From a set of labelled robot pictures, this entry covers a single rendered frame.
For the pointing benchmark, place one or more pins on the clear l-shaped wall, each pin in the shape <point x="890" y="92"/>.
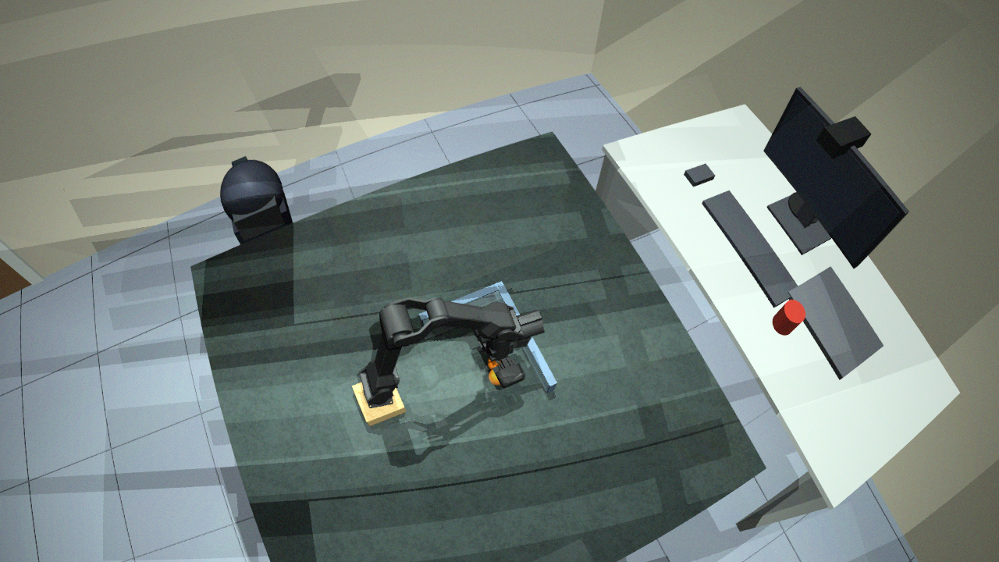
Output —
<point x="488" y="299"/>

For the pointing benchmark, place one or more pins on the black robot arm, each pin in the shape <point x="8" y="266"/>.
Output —
<point x="497" y="324"/>

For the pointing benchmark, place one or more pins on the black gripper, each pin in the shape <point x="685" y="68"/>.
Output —
<point x="508" y="372"/>

